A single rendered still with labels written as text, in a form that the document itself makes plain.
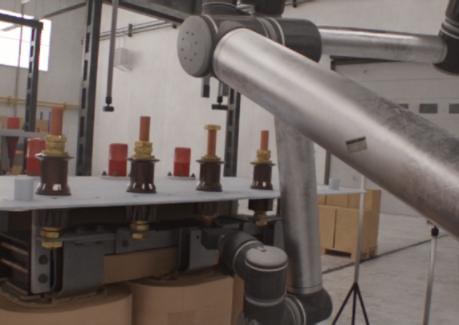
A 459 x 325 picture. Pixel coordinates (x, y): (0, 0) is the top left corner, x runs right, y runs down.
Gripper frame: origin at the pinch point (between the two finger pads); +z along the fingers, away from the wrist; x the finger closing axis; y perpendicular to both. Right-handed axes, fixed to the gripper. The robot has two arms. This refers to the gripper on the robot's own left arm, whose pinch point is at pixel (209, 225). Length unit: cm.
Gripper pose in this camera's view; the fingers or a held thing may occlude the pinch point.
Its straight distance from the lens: 157.6
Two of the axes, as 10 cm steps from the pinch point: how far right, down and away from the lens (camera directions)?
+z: -4.6, -2.6, 8.5
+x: -8.8, -0.3, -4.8
